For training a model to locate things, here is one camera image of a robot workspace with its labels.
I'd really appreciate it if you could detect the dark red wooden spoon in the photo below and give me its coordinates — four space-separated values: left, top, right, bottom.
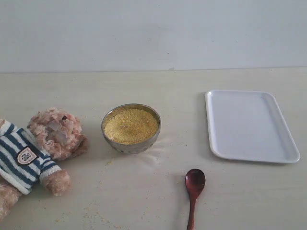
185 168 206 230

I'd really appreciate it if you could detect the beige teddy bear striped sweater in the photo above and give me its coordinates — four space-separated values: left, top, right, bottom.
0 108 89 219

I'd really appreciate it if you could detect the steel bowl of yellow grain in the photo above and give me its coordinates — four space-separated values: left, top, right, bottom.
101 103 161 154

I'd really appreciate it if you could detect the white rectangular plastic tray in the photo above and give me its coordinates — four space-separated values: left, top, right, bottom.
205 90 300 164

